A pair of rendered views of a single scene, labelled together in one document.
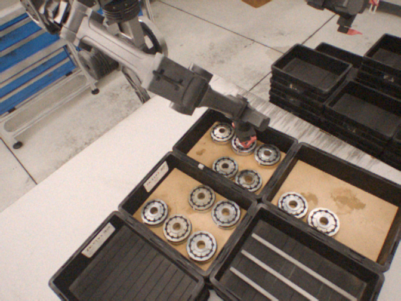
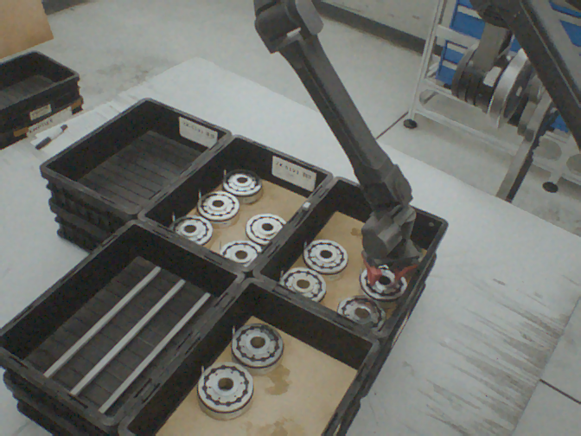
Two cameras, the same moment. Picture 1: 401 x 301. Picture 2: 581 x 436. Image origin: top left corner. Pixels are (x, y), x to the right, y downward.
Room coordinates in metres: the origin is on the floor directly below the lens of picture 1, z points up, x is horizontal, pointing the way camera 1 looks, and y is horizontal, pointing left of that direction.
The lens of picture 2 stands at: (0.20, -0.93, 1.83)
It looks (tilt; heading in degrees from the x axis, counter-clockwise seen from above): 43 degrees down; 69
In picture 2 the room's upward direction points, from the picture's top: 6 degrees clockwise
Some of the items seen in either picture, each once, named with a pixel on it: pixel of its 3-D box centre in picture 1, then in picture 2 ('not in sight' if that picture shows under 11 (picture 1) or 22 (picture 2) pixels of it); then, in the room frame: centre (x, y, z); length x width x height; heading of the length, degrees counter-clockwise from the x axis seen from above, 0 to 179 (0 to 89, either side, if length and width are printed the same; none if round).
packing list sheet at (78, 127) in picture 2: not in sight; (92, 131); (0.12, 0.73, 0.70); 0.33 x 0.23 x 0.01; 37
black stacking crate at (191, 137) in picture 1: (234, 153); (352, 266); (0.66, -0.13, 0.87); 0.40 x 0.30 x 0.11; 44
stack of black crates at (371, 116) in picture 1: (359, 124); not in sight; (1.07, -1.02, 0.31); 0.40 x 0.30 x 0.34; 37
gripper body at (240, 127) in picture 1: (243, 123); (393, 242); (0.71, -0.18, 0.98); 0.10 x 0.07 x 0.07; 3
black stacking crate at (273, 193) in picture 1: (332, 205); (257, 401); (0.37, -0.41, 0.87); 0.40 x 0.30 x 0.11; 44
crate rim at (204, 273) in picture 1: (185, 205); (240, 197); (0.45, 0.09, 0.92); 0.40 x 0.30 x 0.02; 44
